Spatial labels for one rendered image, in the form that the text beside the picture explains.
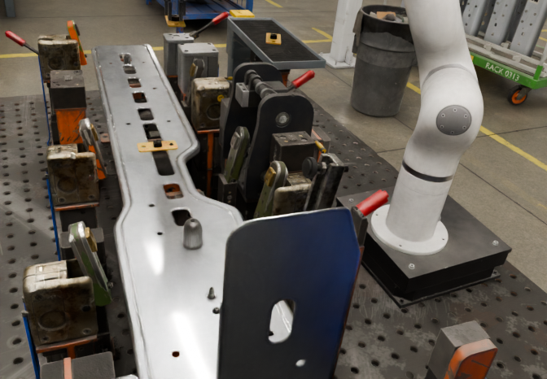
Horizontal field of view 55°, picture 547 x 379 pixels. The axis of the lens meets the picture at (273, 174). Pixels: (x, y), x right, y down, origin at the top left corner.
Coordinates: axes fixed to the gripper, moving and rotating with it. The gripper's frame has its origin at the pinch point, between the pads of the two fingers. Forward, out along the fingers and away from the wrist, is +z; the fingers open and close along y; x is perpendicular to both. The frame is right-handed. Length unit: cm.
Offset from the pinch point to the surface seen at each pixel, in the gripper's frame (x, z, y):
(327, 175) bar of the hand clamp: 62, 5, -14
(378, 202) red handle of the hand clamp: 60, 11, -23
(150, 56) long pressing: -43, 26, 3
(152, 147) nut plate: 16.2, 25.2, 6.5
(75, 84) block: -14.0, 22.9, 23.3
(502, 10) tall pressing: -284, 68, -320
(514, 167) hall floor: -118, 127, -230
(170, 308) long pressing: 63, 25, 7
